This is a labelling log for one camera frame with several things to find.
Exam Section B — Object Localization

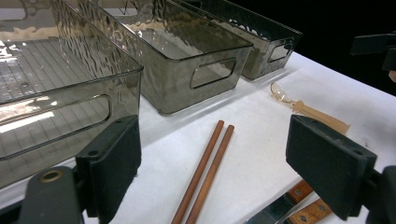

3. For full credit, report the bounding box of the brown wooden chopstick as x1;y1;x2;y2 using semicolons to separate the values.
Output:
170;119;225;224
185;124;235;224

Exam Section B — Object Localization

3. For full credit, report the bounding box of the smoky clear plastic bin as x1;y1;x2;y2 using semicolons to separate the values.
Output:
174;0;304;81
66;0;254;116
0;0;144;189

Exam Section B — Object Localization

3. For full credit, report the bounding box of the clear amber plastic spoon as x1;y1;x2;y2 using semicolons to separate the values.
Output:
270;82;351;135

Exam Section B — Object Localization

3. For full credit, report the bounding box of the wooden-handled table knife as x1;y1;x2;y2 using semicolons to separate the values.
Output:
244;179;314;224

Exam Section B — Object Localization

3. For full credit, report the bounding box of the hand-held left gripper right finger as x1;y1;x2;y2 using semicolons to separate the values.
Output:
285;114;377;221

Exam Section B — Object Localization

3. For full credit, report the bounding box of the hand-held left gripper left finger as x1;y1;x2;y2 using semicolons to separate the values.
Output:
75;115;143;224

